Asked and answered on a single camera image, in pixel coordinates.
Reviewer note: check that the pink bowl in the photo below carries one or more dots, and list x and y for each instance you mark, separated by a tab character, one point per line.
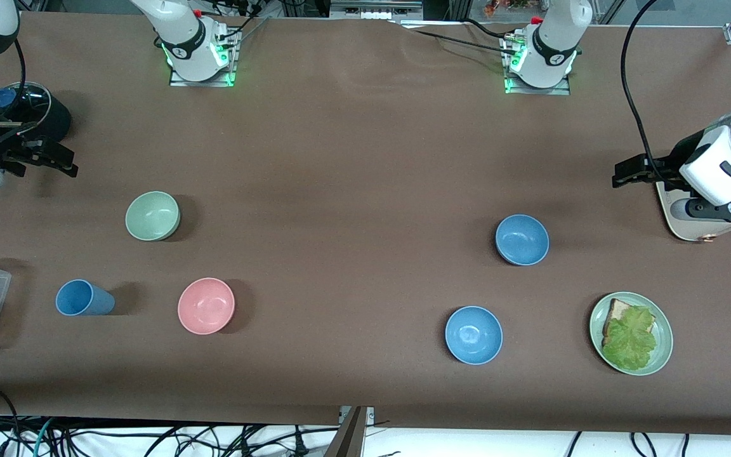
205	305

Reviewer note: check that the metal table frame post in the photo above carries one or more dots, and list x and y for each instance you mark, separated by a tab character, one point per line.
349	435

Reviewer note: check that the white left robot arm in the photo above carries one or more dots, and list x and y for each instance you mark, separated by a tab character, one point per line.
553	44

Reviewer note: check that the white power strip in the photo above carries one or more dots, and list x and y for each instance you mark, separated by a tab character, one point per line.
375	9

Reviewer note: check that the blue bowl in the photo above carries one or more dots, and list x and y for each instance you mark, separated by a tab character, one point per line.
473	334
521	238

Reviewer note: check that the green bowl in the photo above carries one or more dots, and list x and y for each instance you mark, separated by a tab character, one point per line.
152	216

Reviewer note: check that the green lettuce leaf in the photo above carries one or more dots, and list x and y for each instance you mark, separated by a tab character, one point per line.
632	339

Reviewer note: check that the blue cup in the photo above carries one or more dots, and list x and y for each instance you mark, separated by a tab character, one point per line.
80	298

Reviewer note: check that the green plate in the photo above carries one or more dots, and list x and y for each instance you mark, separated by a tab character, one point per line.
662	346

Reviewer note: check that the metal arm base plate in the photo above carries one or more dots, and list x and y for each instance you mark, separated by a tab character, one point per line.
204	81
540	91

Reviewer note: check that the black pot with glass lid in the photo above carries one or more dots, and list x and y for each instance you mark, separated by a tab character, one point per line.
48	117

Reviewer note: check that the cream white toaster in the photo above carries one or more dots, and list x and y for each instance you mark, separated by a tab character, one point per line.
679	225

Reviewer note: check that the bread slice with white crumb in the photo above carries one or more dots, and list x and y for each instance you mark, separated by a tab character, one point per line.
619	309

